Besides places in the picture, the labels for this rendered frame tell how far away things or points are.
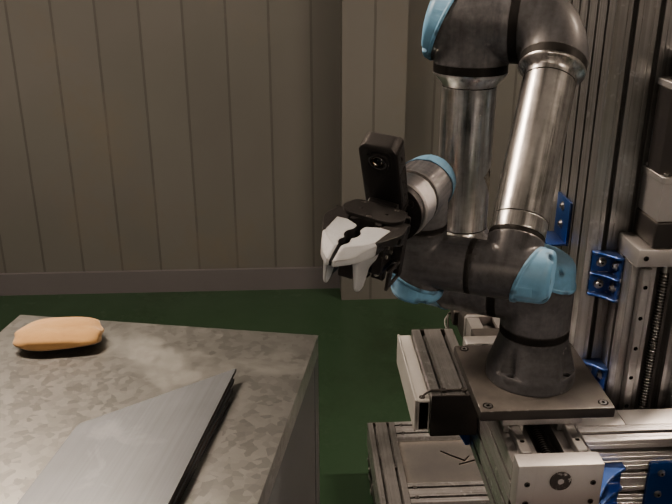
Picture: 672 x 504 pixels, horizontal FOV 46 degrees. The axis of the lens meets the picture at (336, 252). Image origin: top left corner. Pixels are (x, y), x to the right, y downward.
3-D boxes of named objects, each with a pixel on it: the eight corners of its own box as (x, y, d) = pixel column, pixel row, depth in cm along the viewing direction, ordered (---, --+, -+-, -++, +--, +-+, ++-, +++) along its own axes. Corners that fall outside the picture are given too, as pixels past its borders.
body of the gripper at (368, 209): (387, 294, 88) (419, 256, 98) (399, 223, 84) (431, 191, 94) (324, 275, 90) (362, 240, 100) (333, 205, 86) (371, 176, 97)
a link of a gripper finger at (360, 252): (352, 313, 79) (383, 278, 87) (360, 260, 77) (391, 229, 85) (324, 304, 80) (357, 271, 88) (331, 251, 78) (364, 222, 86)
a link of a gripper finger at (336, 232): (324, 304, 80) (357, 271, 88) (331, 251, 78) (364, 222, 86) (296, 295, 81) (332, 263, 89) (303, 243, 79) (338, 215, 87)
